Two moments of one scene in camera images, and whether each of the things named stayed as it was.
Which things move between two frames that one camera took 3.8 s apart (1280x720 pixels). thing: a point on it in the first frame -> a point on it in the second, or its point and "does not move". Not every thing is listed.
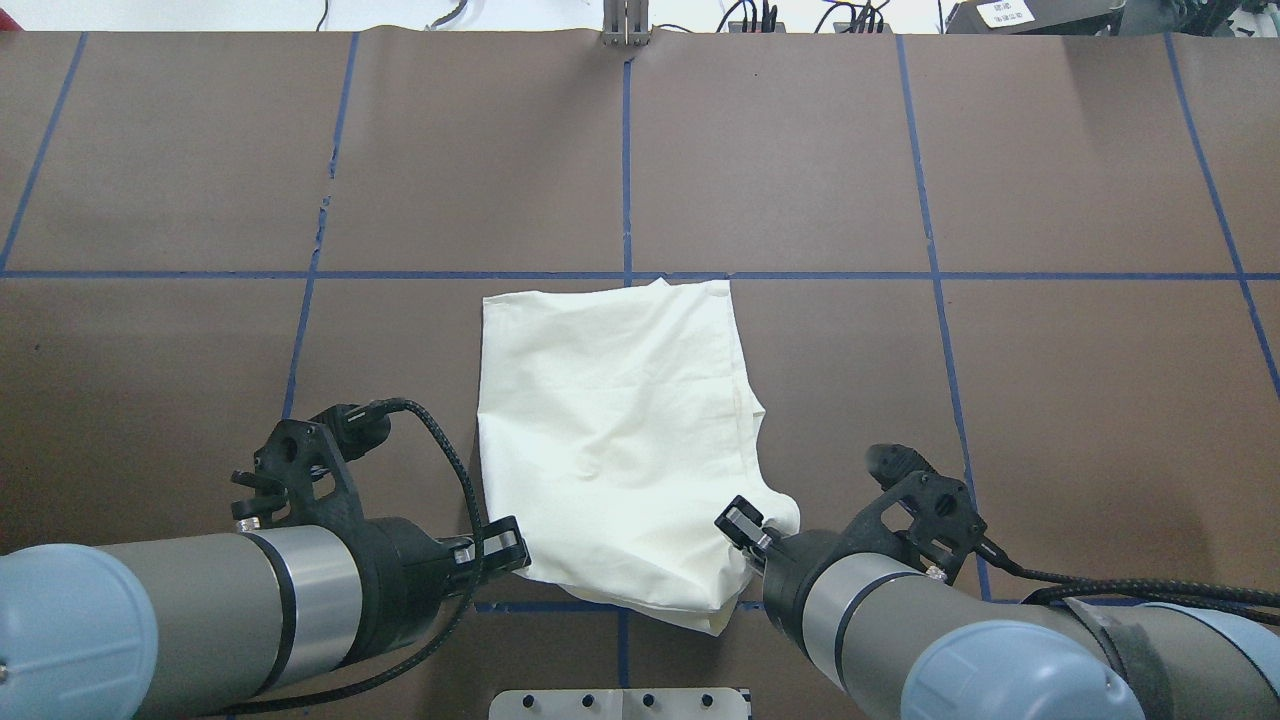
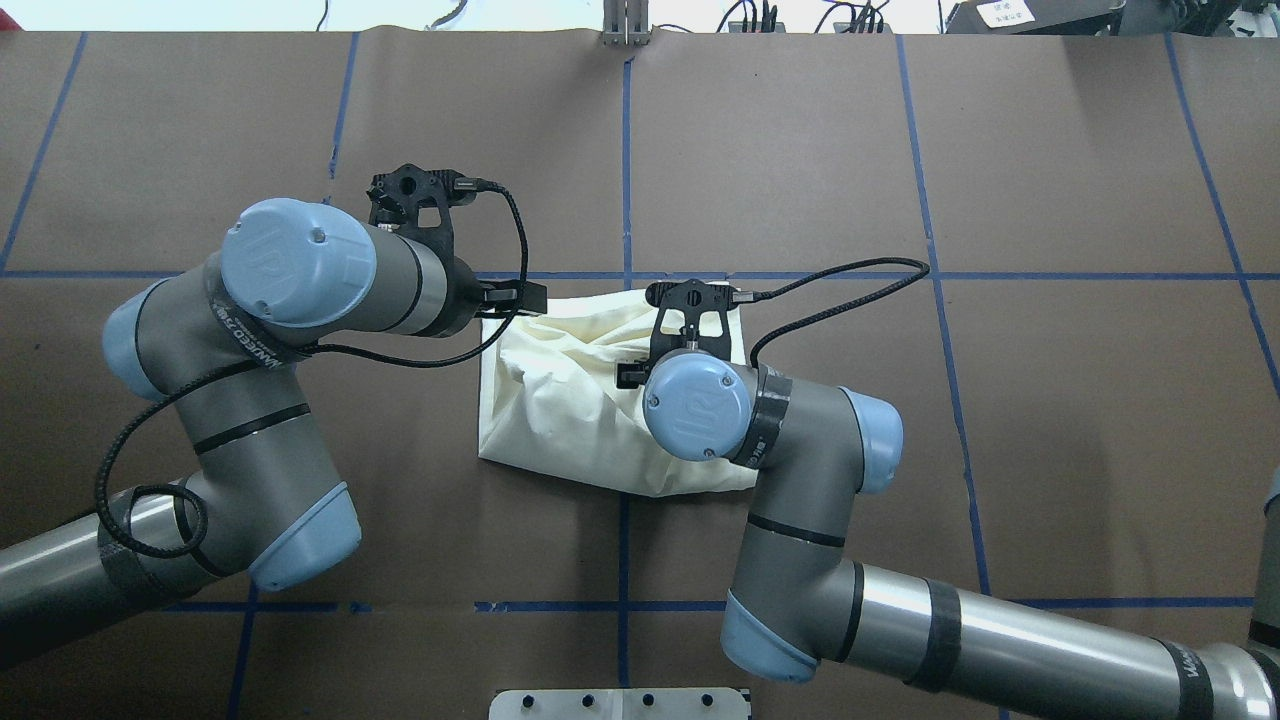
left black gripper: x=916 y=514 -> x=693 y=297
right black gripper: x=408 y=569 -> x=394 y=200
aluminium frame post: x=626 y=23 does not move
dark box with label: x=1034 y=17 does not move
